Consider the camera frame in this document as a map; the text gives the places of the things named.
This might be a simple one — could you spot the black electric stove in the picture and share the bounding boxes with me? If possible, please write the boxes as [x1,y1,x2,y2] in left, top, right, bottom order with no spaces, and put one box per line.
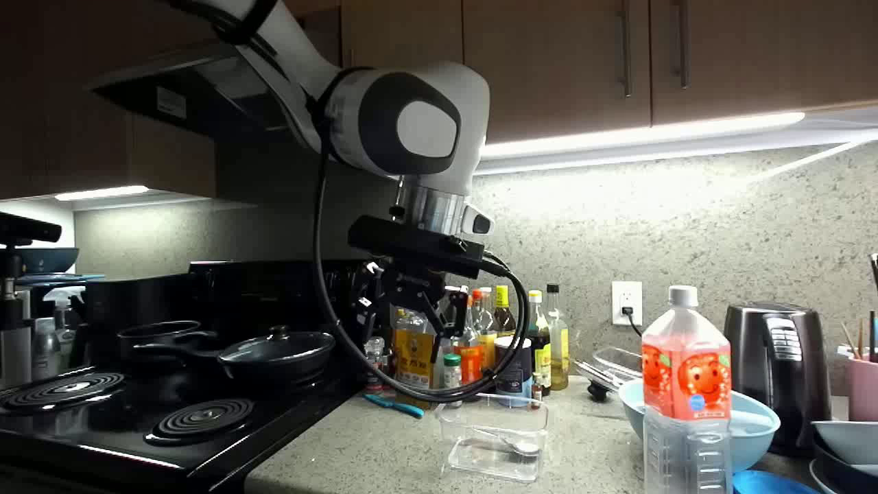
[0,260,363,494]

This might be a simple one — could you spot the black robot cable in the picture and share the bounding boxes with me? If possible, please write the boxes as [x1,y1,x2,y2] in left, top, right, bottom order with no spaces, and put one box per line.
[311,134,534,407]

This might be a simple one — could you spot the pink utensil cup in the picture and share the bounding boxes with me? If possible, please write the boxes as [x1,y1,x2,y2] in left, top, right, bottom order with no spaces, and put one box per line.
[849,358,878,420]

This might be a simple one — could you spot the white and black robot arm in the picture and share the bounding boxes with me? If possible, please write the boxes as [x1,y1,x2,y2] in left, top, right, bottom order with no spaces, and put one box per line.
[172,0,492,312]

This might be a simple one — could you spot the range hood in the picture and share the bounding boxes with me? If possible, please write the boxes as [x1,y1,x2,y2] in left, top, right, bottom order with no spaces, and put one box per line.
[89,44,334,141]

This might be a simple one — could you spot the white wall outlet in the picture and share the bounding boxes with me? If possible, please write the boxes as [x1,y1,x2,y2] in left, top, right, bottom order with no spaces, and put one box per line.
[613,281,642,325]

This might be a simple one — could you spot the orange label plastic bottle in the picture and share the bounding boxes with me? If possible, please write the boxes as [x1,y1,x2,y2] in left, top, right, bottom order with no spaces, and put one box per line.
[642,285,733,494]

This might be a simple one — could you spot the teal handled utensil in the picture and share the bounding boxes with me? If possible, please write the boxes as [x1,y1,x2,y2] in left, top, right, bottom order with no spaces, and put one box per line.
[363,392,426,420]

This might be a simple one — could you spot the silver metal spoon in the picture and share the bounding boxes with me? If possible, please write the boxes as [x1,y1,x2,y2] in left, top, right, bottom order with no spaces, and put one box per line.
[466,436,543,461]

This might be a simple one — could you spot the under cabinet light bar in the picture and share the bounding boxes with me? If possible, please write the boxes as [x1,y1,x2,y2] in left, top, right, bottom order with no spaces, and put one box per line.
[480,109,807,167]

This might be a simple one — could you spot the green oil bottle yellow cap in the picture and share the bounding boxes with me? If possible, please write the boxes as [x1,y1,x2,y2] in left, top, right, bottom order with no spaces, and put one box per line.
[547,282,572,389]

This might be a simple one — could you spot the black electric kettle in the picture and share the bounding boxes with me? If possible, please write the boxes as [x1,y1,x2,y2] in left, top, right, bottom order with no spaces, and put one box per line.
[724,302,831,458]

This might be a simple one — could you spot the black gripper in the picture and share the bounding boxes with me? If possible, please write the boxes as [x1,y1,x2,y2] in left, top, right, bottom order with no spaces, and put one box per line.
[363,260,466,336]

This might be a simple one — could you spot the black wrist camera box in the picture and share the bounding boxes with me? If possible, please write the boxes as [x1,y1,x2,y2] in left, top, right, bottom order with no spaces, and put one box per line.
[349,216,486,278]

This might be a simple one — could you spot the wooden wall cabinets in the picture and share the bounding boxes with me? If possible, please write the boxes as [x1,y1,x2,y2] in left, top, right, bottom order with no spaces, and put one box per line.
[0,0,878,197]

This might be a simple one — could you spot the light blue bowl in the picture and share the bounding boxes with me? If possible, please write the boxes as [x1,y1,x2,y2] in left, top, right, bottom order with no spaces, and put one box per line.
[618,378,783,470]

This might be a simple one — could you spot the red cap sauce bottle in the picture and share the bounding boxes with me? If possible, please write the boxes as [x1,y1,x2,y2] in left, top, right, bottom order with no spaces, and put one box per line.
[458,288,496,385]

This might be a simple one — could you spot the black frying pan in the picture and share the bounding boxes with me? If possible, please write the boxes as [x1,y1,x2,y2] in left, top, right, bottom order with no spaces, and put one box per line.
[133,330,334,387]

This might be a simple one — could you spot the transparent plastic bowl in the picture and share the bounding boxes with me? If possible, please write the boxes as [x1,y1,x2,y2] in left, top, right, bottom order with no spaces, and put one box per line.
[437,392,548,484]

